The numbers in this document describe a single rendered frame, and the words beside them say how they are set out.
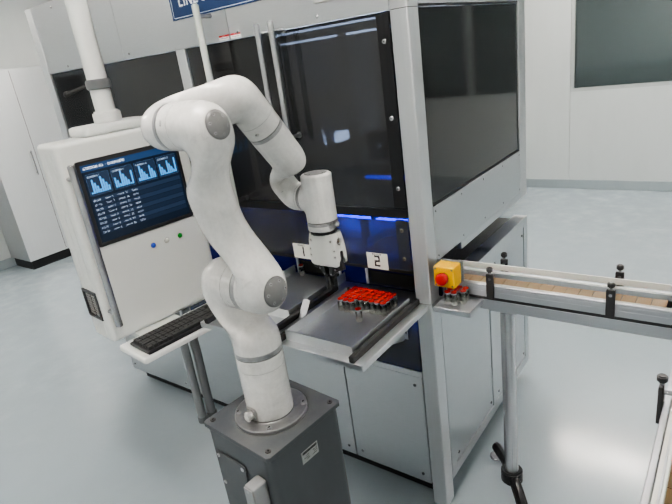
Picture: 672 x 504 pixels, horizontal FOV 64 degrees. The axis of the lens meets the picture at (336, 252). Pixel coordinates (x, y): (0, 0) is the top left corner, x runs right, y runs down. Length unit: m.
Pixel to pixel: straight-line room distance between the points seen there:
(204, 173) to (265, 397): 0.57
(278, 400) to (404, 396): 0.81
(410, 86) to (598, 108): 4.68
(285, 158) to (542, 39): 5.16
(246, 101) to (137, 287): 1.16
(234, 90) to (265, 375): 0.66
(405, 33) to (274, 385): 1.02
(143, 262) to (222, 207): 1.06
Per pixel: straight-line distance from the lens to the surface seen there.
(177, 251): 2.25
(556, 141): 6.35
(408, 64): 1.64
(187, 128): 1.08
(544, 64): 6.29
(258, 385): 1.35
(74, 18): 2.18
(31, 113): 6.47
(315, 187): 1.40
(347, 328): 1.74
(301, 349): 1.67
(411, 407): 2.11
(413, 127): 1.65
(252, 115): 1.24
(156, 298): 2.24
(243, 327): 1.32
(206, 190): 1.15
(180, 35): 2.26
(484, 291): 1.85
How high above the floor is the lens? 1.70
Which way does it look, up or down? 20 degrees down
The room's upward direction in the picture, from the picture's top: 8 degrees counter-clockwise
